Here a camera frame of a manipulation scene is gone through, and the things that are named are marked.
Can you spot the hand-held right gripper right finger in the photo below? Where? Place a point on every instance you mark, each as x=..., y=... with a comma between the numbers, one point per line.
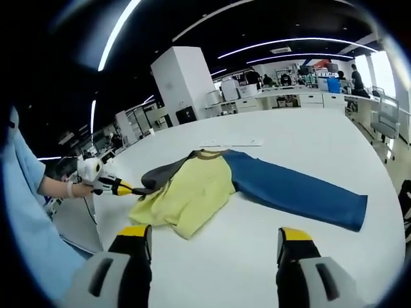
x=311, y=282

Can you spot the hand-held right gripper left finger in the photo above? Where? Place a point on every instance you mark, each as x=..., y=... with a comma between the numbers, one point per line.
x=109, y=282

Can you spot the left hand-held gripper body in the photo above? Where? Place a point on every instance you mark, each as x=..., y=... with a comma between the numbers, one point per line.
x=91, y=170

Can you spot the yellow blue garment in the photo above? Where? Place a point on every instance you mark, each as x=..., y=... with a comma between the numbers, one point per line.
x=199, y=192

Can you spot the person's left hand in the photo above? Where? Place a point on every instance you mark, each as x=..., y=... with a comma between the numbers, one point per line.
x=83, y=189

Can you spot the white wrist band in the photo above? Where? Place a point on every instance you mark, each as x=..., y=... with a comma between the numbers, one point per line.
x=70, y=190

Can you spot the white narrow pillar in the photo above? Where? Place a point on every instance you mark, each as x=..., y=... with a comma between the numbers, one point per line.
x=123, y=126

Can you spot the person in light blue shirt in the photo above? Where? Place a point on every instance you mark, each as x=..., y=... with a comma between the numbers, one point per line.
x=29, y=224

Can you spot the black cabinet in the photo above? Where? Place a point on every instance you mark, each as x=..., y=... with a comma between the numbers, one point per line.
x=185, y=115

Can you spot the white square pillar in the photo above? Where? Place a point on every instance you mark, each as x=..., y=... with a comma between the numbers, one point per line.
x=183, y=80

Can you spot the white appliance box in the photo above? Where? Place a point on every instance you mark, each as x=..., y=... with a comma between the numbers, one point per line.
x=230, y=89

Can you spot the white storage box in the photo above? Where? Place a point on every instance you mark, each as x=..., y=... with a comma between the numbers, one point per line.
x=248, y=91

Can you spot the grey mesh office chair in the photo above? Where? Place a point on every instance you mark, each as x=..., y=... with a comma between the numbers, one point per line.
x=385, y=122

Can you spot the long white workbench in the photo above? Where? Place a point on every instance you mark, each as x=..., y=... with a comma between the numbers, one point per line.
x=289, y=99

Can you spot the blue bin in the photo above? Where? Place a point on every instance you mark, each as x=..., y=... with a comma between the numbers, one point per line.
x=334, y=85

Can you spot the ceiling air vent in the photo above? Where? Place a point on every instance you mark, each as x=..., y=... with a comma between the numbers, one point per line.
x=280, y=49

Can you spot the red blue wall banner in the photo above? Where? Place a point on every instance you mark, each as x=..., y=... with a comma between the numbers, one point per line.
x=326, y=63

